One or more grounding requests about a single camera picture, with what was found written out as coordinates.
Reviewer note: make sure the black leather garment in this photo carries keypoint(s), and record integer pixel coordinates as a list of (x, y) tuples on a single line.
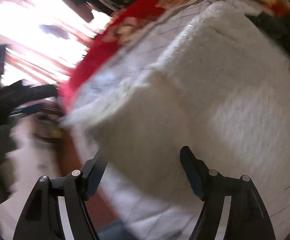
[(267, 22)]

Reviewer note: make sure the red floral blanket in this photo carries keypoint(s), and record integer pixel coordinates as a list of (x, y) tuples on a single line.
[(135, 17)]

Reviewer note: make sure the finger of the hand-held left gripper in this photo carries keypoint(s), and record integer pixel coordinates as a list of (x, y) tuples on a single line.
[(31, 109), (40, 91)]

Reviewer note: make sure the pink striped curtain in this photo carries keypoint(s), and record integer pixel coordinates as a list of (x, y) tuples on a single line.
[(47, 55)]

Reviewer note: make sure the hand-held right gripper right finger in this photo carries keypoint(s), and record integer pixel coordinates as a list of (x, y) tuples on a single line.
[(192, 175)]

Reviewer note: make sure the white dotted-grid printed bed sheet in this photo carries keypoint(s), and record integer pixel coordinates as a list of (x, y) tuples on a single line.
[(145, 55)]

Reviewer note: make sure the white fuzzy knit garment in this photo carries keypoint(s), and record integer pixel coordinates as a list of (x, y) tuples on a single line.
[(209, 105)]

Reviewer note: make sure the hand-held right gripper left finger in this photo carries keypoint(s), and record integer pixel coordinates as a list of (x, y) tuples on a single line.
[(95, 177)]

